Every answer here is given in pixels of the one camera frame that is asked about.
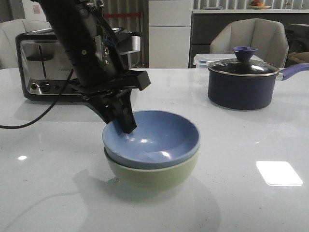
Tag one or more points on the black chrome four-slot toaster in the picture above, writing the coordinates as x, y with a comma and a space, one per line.
44, 66

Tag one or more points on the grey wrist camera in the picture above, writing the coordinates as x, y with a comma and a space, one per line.
129, 42

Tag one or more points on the beige armchair right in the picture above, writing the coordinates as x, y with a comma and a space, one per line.
267, 36

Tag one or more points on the beige armchair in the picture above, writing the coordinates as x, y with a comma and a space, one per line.
8, 32
267, 36

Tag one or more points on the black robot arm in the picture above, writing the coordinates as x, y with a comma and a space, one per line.
75, 16

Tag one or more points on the green bowl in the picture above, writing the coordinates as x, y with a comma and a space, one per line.
154, 179

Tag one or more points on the dark blue saucepan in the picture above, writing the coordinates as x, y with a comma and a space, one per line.
244, 91

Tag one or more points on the white refrigerator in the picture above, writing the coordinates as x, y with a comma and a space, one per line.
169, 33

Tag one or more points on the glass pot lid blue knob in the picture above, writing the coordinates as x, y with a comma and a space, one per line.
243, 64

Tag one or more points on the red barrier belt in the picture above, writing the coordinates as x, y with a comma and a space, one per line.
119, 15

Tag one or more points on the brown cushion at right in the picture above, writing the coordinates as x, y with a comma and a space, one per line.
297, 58

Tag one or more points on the blue bowl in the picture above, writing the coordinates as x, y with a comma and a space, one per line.
161, 139

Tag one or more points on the clear plastic food container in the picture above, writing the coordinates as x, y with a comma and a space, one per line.
201, 61

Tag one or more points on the fruit bowl on counter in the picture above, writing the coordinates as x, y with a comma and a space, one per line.
258, 5

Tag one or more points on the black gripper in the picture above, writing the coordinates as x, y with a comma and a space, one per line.
100, 70

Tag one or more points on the beige armchair left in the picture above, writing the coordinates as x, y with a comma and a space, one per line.
8, 32

